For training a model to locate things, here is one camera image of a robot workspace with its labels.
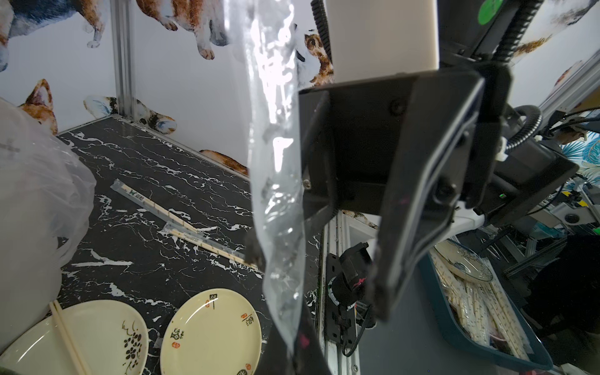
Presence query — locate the chopsticks pack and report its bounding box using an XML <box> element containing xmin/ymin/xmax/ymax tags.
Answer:
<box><xmin>224</xmin><ymin>1</ymin><xmax>306</xmax><ymax>354</ymax></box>
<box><xmin>111</xmin><ymin>179</ymin><xmax>259</xmax><ymax>272</ymax></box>

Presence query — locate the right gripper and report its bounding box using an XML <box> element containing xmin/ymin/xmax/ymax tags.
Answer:
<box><xmin>243</xmin><ymin>60</ymin><xmax>514</xmax><ymax>322</ymax></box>

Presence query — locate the clear plastic bin liner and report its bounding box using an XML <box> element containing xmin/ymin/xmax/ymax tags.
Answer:
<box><xmin>1</xmin><ymin>101</ymin><xmax>96</xmax><ymax>349</ymax></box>

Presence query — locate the cream plate back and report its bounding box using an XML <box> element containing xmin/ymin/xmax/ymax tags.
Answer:
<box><xmin>1</xmin><ymin>300</ymin><xmax>148</xmax><ymax>374</ymax></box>

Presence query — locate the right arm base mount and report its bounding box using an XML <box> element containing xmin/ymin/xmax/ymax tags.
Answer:
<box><xmin>324</xmin><ymin>242</ymin><xmax>377</xmax><ymax>357</ymax></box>

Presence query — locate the teal tray with chopstick packs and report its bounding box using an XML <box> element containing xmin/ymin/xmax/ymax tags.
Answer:
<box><xmin>419</xmin><ymin>239</ymin><xmax>553</xmax><ymax>373</ymax></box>

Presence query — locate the cream plate front right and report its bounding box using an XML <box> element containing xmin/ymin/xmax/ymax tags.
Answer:
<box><xmin>160</xmin><ymin>288</ymin><xmax>262</xmax><ymax>375</ymax></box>

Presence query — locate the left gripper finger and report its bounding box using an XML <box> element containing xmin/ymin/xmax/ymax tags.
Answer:
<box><xmin>255</xmin><ymin>305</ymin><xmax>331</xmax><ymax>375</ymax></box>

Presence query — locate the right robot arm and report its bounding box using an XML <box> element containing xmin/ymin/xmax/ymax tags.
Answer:
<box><xmin>245</xmin><ymin>1</ymin><xmax>576</xmax><ymax>325</ymax></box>

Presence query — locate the cream plate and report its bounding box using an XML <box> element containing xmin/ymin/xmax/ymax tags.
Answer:
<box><xmin>160</xmin><ymin>288</ymin><xmax>262</xmax><ymax>375</ymax></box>
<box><xmin>1</xmin><ymin>300</ymin><xmax>148</xmax><ymax>374</ymax></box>

